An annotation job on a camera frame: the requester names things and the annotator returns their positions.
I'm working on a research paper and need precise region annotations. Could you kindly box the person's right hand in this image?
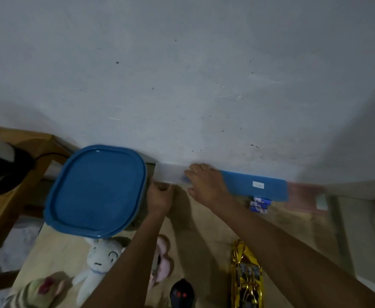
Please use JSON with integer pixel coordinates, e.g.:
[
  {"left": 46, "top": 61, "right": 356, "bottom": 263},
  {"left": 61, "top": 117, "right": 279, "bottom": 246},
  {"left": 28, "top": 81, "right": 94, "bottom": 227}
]
[{"left": 184, "top": 163, "right": 235, "bottom": 211}]

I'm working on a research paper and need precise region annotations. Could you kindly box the person's left hand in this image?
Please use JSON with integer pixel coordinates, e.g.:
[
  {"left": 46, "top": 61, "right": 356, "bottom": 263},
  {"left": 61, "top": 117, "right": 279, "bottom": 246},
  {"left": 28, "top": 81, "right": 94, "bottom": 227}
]
[{"left": 146, "top": 181, "right": 176, "bottom": 219}]

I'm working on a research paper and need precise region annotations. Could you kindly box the translucent box with blue lid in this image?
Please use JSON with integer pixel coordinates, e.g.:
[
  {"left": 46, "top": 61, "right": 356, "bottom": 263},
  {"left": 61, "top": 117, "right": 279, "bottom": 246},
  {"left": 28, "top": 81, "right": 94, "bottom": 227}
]
[{"left": 155, "top": 162, "right": 288, "bottom": 202}]

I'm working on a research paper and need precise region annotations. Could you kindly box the person's left forearm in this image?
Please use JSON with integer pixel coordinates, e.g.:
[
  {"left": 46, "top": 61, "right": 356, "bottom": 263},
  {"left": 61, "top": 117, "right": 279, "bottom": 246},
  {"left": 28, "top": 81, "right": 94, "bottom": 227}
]
[{"left": 89, "top": 211, "right": 170, "bottom": 308}]

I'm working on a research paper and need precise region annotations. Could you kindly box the person's right forearm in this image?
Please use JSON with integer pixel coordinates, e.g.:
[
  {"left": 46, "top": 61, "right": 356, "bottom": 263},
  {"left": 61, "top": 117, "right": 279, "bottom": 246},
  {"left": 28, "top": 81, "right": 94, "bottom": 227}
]
[{"left": 207, "top": 196, "right": 375, "bottom": 308}]

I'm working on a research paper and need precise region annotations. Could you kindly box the large container with blue lid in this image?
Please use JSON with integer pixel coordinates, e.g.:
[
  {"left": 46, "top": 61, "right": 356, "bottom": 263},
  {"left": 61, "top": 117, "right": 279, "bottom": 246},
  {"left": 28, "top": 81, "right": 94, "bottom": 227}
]
[{"left": 43, "top": 144, "right": 150, "bottom": 239}]

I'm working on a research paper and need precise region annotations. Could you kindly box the pink plush toy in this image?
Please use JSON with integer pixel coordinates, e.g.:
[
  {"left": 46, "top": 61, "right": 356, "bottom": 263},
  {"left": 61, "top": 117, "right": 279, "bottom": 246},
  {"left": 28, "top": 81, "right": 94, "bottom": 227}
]
[{"left": 149, "top": 234, "right": 174, "bottom": 287}]

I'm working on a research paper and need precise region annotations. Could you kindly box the white plush rabbit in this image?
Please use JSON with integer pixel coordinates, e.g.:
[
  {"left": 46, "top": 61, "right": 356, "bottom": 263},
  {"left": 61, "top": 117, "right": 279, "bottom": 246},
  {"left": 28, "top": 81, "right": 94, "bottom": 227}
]
[{"left": 72, "top": 237, "right": 126, "bottom": 306}]

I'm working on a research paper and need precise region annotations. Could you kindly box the black toy with red eyes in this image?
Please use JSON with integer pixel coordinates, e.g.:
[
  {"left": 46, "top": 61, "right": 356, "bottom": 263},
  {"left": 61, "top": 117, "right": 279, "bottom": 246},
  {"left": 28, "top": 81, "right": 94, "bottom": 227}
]
[{"left": 170, "top": 278, "right": 196, "bottom": 308}]

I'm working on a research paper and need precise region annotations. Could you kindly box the reddish flat box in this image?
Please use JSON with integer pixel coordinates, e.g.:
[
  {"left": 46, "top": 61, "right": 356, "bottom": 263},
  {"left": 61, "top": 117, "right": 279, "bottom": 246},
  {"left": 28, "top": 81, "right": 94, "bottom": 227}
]
[{"left": 287, "top": 183, "right": 327, "bottom": 216}]

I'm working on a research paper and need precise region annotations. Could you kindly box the gold toy car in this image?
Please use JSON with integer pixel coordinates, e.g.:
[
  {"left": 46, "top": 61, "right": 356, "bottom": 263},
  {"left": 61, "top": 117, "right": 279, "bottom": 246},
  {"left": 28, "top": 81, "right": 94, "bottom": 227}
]
[{"left": 231, "top": 239, "right": 264, "bottom": 308}]

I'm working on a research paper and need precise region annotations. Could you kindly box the wooden side table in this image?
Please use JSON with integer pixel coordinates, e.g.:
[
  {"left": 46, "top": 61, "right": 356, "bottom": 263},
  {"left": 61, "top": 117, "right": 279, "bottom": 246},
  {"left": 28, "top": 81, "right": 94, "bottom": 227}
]
[{"left": 0, "top": 124, "right": 79, "bottom": 270}]

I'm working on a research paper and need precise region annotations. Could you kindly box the black and grey appliance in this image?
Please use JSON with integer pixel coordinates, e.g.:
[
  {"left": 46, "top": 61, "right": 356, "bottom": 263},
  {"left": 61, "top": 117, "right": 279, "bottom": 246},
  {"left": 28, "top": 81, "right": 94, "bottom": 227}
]
[{"left": 0, "top": 133, "right": 36, "bottom": 198}]

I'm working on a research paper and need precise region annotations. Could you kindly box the striped plush toy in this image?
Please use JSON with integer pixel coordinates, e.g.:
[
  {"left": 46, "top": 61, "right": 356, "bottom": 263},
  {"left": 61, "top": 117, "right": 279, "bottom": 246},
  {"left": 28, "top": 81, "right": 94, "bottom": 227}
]
[{"left": 3, "top": 272, "right": 67, "bottom": 308}]

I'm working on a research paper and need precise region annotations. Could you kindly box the white cabinet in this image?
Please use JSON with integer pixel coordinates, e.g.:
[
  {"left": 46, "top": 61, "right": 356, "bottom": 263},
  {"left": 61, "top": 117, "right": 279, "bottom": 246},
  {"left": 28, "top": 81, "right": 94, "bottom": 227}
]
[{"left": 316, "top": 180, "right": 375, "bottom": 294}]

